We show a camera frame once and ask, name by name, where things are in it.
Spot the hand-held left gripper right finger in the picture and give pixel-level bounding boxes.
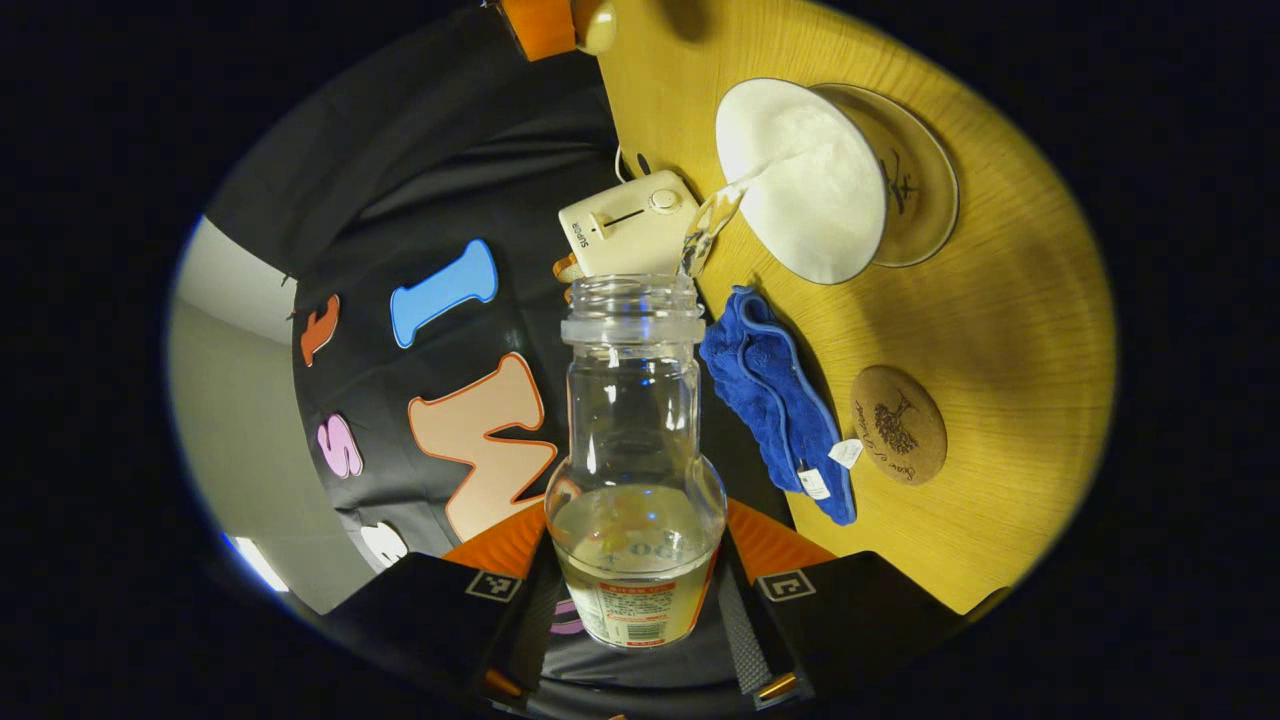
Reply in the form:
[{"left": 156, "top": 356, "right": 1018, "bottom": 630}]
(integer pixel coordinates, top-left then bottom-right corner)
[{"left": 720, "top": 498, "right": 966, "bottom": 713}]

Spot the black backdrop cloth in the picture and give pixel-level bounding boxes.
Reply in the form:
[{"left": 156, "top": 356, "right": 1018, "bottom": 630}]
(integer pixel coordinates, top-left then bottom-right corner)
[{"left": 205, "top": 10, "right": 791, "bottom": 691}]

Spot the round cork coaster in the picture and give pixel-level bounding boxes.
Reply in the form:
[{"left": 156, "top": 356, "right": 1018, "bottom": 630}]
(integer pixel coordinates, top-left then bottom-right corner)
[{"left": 851, "top": 365, "right": 948, "bottom": 486}]

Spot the cream toaster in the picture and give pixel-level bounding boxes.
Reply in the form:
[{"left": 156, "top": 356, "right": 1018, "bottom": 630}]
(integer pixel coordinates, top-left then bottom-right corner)
[{"left": 558, "top": 170, "right": 701, "bottom": 281}]

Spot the blue towel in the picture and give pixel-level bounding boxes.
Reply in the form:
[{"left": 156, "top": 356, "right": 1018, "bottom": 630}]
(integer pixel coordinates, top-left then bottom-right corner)
[{"left": 700, "top": 286, "right": 858, "bottom": 526}]

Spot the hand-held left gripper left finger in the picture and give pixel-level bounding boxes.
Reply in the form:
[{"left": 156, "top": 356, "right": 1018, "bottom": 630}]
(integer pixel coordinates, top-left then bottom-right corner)
[{"left": 325, "top": 498, "right": 563, "bottom": 713}]

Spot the clear glass water bottle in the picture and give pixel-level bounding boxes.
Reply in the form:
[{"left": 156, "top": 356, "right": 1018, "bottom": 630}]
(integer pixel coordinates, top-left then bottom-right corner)
[{"left": 545, "top": 275, "right": 728, "bottom": 649}]

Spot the cream ceramic teacup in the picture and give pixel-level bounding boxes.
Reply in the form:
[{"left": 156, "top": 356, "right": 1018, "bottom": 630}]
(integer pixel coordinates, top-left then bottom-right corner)
[{"left": 716, "top": 78, "right": 889, "bottom": 286}]

